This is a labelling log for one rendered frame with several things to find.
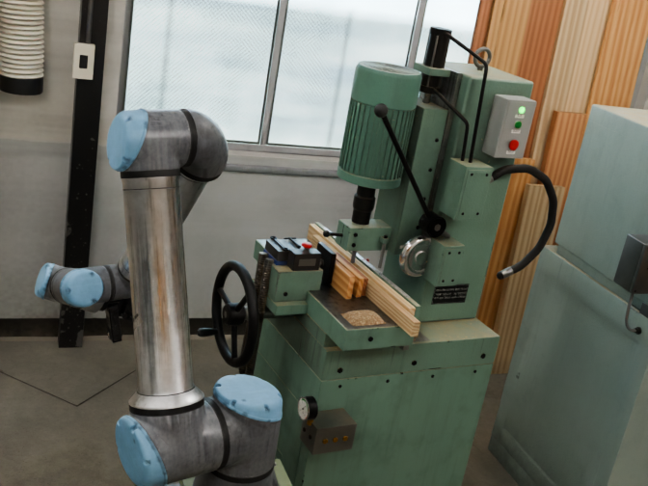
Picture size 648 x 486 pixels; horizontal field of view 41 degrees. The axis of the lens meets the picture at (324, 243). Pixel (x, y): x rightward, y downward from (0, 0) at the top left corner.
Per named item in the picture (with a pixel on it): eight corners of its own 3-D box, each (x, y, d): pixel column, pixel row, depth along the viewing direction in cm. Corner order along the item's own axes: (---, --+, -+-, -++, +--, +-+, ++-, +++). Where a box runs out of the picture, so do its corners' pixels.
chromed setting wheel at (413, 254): (392, 275, 241) (401, 233, 237) (429, 273, 247) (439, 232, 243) (398, 280, 239) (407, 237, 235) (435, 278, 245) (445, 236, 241)
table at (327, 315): (223, 257, 264) (226, 239, 262) (312, 255, 278) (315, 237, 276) (309, 355, 215) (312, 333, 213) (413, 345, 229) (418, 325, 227)
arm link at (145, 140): (226, 480, 176) (202, 104, 169) (146, 503, 166) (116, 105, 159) (191, 461, 189) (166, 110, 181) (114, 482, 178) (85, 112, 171)
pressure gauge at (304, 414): (294, 418, 230) (299, 391, 227) (307, 417, 232) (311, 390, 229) (304, 432, 225) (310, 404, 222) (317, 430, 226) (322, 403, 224)
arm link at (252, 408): (288, 467, 189) (300, 397, 183) (219, 488, 179) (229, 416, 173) (252, 429, 200) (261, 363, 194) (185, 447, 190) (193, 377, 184)
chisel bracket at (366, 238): (333, 247, 247) (337, 218, 244) (375, 246, 253) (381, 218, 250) (345, 256, 241) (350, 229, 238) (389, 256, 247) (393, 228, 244)
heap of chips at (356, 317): (339, 313, 226) (341, 307, 225) (373, 311, 231) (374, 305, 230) (353, 326, 220) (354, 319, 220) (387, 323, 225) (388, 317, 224)
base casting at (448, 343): (256, 307, 266) (260, 280, 263) (414, 298, 293) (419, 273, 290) (321, 382, 230) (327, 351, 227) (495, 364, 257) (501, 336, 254)
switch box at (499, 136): (480, 151, 239) (494, 94, 233) (509, 152, 243) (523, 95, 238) (494, 158, 234) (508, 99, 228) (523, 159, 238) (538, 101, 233)
